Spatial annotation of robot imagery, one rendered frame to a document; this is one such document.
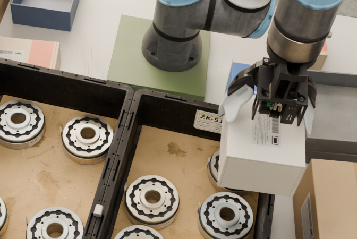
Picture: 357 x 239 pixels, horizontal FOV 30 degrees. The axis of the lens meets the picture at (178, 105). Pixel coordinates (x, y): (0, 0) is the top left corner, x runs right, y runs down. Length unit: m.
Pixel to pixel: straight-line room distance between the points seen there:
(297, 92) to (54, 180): 0.56
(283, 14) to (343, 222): 0.58
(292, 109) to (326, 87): 0.70
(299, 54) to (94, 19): 0.97
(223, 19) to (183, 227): 0.50
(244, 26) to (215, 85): 0.20
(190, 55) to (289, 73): 0.75
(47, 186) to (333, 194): 0.56
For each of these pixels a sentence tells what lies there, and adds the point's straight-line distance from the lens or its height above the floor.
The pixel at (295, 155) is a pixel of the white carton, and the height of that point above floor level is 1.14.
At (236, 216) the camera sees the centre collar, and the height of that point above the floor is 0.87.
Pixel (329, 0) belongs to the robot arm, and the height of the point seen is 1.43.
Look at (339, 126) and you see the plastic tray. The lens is 1.59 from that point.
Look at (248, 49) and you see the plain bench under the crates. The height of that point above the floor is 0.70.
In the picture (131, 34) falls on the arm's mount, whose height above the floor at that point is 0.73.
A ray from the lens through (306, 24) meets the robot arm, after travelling 0.84.
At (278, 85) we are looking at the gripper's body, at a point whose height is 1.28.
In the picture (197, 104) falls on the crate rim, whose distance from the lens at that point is 1.32.
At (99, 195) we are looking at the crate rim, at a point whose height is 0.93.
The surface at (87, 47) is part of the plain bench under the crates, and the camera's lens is 1.70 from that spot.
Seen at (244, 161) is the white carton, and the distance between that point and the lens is 1.01.
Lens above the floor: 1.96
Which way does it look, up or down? 52 degrees down
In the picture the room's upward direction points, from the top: 10 degrees clockwise
